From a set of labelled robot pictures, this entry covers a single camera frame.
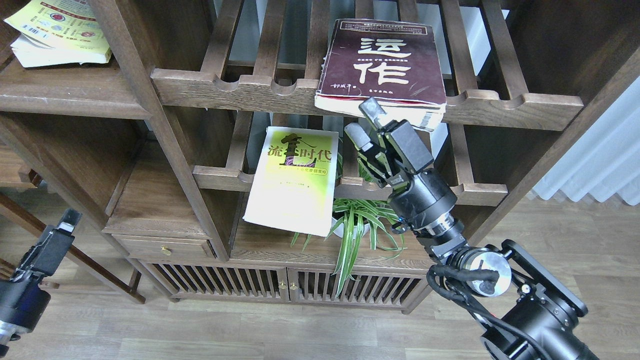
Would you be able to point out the white curtain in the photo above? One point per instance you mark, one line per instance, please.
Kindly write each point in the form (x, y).
(605, 161)

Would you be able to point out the left slatted cabinet door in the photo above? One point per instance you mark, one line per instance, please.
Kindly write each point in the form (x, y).
(222, 282)

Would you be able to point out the green blue illustrated book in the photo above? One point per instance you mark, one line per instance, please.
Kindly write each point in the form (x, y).
(58, 32)

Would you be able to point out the green spider plant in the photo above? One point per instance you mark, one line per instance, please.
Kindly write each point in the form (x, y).
(353, 213)

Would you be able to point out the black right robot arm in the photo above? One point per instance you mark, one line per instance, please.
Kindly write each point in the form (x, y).
(526, 312)

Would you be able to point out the right slatted cabinet door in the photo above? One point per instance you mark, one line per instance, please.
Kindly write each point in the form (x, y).
(365, 289)

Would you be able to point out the white plant pot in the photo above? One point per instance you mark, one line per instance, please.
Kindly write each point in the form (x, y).
(339, 230)

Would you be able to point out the slatted cabinet door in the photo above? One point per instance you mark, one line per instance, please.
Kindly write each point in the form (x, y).
(365, 289)
(222, 282)

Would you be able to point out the maroon thick book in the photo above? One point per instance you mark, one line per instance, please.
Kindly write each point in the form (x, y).
(396, 63)

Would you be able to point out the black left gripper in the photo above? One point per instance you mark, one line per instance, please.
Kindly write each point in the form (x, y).
(22, 302)

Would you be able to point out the wooden drawer brass knob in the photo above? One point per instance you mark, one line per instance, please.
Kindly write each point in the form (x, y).
(142, 247)

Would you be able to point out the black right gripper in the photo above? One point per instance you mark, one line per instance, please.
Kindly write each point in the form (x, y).
(420, 196)

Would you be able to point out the yellow white book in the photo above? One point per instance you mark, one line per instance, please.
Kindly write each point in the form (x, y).
(293, 187)

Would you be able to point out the dark wooden bookshelf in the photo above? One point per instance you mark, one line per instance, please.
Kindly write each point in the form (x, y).
(155, 143)

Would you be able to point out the dark wooden side furniture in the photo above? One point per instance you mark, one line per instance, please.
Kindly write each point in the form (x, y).
(15, 173)

